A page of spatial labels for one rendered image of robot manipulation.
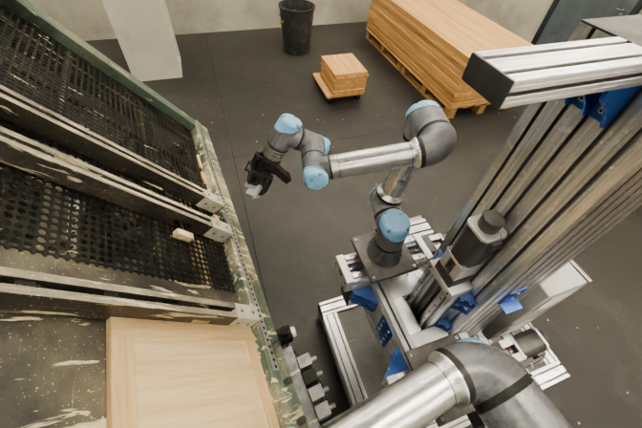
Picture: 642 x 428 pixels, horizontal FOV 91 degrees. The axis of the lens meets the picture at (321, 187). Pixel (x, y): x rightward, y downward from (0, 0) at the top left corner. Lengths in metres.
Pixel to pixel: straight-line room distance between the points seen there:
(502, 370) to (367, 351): 1.49
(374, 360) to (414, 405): 1.50
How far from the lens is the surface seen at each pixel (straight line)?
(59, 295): 0.95
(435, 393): 0.65
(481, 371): 0.69
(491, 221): 0.97
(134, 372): 1.03
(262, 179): 1.11
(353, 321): 2.17
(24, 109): 1.35
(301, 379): 1.52
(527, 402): 0.70
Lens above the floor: 2.23
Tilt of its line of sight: 47 degrees down
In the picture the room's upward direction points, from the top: 5 degrees clockwise
